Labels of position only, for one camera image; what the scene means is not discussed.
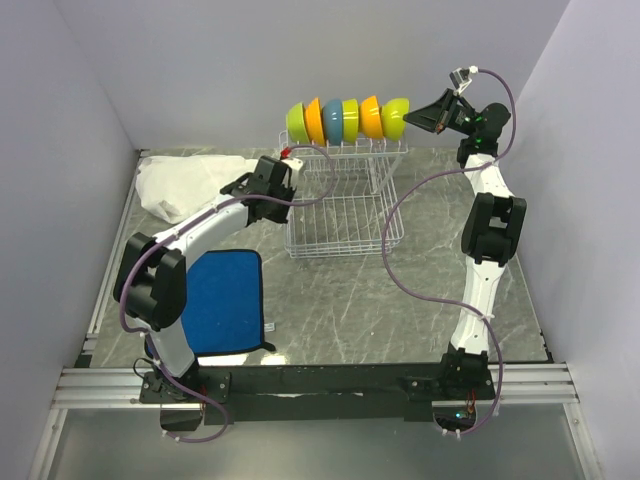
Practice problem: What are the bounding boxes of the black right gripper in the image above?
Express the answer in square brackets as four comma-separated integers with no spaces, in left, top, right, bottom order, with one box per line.
[402,89,478,138]

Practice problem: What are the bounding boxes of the lime green bowl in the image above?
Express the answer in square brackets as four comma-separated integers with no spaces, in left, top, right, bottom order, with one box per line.
[286,102,310,144]

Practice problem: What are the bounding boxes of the orange bowl stack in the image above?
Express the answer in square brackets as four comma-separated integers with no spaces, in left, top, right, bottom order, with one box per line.
[359,95,384,140]

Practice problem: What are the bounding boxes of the white wire dish rack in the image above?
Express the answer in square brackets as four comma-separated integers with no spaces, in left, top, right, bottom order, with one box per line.
[284,136,408,259]

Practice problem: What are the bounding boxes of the yellow-green bowl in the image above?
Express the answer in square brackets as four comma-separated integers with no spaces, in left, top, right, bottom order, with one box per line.
[342,98,359,144]

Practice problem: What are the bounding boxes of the blue bowl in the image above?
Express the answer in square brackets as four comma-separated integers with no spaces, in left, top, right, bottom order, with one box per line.
[322,99,343,146]

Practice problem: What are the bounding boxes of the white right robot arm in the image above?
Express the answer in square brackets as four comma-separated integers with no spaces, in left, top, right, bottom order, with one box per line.
[404,89,527,400]

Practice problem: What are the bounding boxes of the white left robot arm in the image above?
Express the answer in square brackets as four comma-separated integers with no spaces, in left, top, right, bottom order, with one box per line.
[113,156,304,402]

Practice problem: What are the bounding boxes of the white folded cloth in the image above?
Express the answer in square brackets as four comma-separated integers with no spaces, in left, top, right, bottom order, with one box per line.
[135,155,257,224]

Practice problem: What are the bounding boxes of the blue microfiber cloth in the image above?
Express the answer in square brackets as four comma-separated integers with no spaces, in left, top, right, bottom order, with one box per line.
[144,248,277,358]

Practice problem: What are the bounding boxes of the black base bar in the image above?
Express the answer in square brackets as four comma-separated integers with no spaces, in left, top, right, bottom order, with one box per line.
[139,362,503,426]

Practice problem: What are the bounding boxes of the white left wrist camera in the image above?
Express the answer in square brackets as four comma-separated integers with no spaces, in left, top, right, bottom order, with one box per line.
[280,147,304,189]

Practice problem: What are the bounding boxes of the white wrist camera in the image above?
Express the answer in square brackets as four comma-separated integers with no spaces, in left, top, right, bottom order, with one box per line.
[449,65,479,97]
[280,147,304,189]

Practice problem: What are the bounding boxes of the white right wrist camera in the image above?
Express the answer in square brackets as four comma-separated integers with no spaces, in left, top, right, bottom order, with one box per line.
[449,65,479,97]

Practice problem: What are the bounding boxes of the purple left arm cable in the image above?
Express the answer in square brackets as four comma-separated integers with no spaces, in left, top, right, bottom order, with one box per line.
[119,144,335,444]

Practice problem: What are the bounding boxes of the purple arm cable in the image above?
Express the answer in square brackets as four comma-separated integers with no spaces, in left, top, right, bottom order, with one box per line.
[119,144,335,444]
[380,67,518,438]

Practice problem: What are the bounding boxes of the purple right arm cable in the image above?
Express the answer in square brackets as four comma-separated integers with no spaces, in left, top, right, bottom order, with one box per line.
[380,67,518,438]

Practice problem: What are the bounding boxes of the aluminium rail frame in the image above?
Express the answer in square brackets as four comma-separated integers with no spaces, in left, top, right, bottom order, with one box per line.
[28,363,604,479]

